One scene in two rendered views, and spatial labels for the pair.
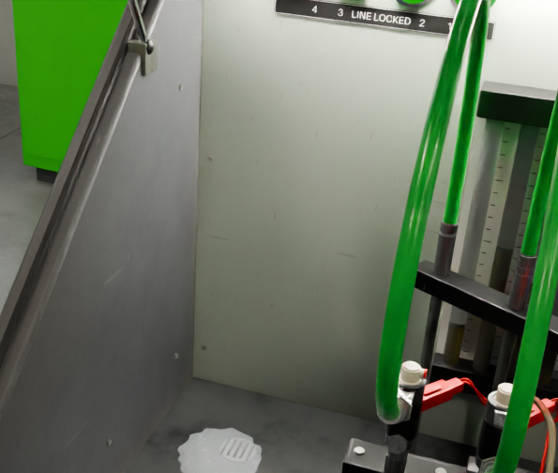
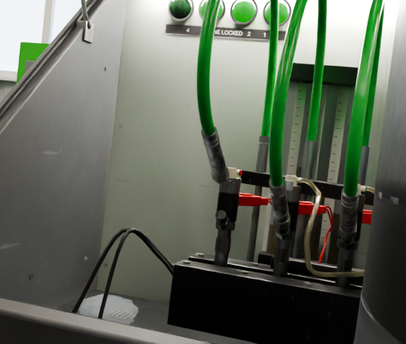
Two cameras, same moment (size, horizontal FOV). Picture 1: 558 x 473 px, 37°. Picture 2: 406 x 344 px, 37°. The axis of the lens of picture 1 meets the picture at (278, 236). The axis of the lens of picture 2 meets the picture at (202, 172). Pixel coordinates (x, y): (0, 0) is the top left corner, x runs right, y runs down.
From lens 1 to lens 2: 0.43 m
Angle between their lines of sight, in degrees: 23
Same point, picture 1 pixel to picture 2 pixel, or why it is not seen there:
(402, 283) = (210, 9)
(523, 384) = (281, 75)
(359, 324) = (211, 236)
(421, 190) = not seen: outside the picture
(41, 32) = not seen: hidden behind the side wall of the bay
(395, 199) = (234, 145)
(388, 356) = (202, 52)
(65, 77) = not seen: hidden behind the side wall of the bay
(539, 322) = (289, 43)
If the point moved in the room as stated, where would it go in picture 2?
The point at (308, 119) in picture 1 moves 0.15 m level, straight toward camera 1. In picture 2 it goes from (181, 96) to (174, 89)
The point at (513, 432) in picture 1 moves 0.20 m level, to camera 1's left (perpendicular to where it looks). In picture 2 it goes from (277, 106) to (84, 84)
